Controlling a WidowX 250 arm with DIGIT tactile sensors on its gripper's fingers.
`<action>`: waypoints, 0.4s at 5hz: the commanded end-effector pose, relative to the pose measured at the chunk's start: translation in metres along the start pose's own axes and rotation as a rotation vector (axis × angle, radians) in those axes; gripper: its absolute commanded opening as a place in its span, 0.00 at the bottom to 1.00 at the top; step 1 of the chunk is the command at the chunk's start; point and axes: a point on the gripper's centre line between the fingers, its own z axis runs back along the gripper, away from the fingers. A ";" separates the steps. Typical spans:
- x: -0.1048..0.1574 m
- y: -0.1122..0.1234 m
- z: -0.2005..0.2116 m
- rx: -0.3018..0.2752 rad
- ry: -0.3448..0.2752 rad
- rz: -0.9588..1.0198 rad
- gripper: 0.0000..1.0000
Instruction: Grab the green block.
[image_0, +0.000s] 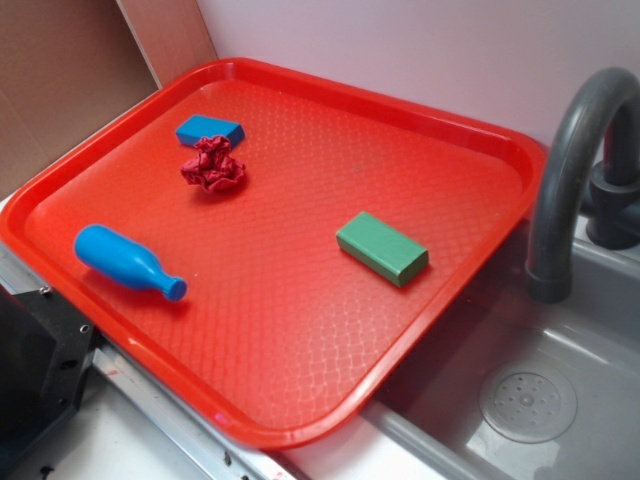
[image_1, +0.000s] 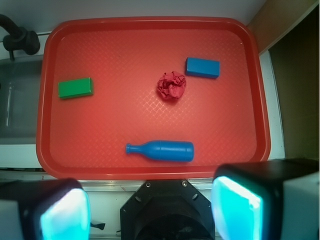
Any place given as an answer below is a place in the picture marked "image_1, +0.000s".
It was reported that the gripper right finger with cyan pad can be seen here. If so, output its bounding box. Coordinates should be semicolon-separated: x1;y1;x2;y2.
211;158;320;240

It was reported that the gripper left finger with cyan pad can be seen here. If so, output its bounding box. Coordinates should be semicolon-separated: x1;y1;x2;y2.
0;178;91;240

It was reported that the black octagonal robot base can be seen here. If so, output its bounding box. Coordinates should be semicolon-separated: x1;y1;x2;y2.
119;179;216;240

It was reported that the green rectangular block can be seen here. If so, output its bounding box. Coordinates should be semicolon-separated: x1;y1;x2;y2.
58;77;94;99

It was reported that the blue rectangular block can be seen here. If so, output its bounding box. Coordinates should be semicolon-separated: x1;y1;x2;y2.
185;57;220;79

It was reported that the red plastic tray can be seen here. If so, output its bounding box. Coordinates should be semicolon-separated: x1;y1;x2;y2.
36;17;271;180

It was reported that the blue plastic bottle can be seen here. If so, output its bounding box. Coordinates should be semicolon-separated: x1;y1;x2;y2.
125;140;195;162

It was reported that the grey sink basin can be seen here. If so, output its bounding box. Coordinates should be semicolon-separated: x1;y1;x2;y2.
0;58;43;145

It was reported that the crumpled red paper ball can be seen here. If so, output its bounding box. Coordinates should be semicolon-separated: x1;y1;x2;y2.
156;71;187;100

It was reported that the black faucet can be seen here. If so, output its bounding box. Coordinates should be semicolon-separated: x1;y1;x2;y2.
0;14;41;61

